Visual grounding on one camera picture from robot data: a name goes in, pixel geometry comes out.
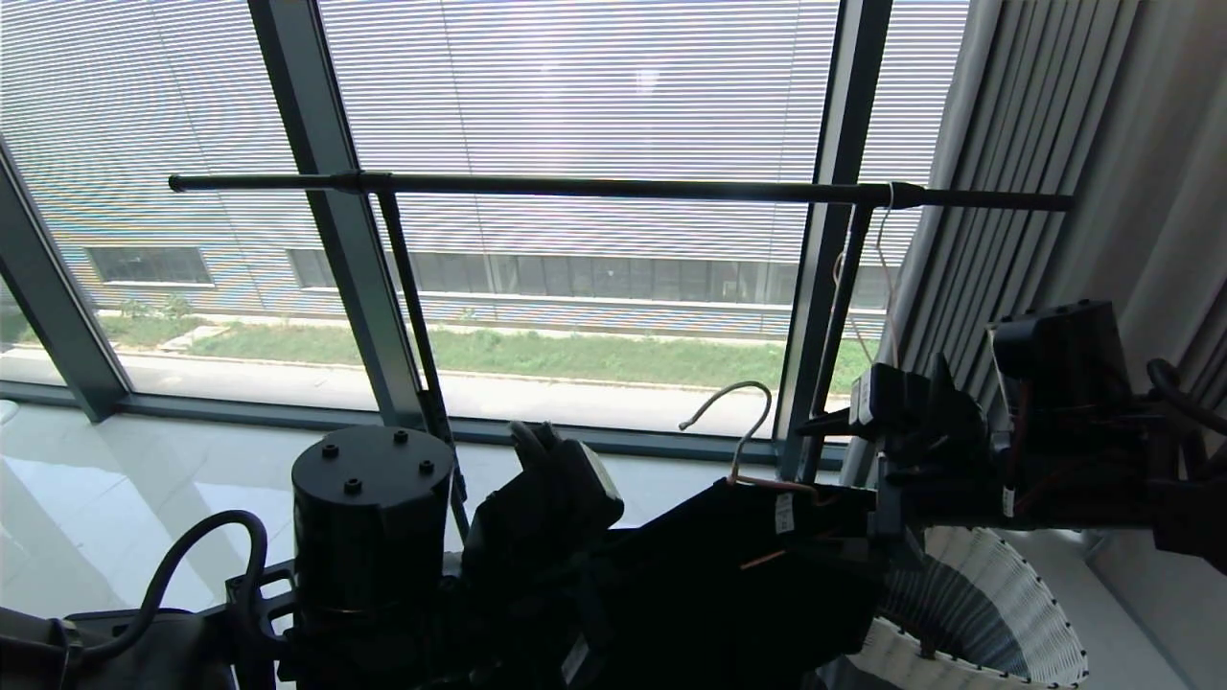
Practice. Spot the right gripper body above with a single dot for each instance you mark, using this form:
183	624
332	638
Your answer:
944	460

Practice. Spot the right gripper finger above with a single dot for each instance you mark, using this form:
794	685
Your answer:
836	424

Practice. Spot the pink clothes hanger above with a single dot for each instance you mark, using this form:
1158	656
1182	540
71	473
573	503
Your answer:
734	471
889	287

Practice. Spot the black garment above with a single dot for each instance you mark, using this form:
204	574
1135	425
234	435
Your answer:
690	594

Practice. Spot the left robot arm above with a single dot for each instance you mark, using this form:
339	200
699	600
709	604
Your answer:
369	517

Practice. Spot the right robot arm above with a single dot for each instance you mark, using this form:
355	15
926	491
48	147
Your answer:
1054	364

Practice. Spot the white laundry basket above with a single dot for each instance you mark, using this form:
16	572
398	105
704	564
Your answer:
1016	613

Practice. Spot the black clothes rack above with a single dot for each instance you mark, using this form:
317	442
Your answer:
623	188

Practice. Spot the beige curtain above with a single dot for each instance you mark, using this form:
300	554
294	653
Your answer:
1054	96

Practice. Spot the window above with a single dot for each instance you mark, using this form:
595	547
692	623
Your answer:
575	96

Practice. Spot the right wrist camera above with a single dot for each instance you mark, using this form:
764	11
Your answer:
891	398

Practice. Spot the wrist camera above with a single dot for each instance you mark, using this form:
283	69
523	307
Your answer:
891	398
585	489

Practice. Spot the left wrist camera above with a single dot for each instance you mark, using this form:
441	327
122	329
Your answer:
585	489

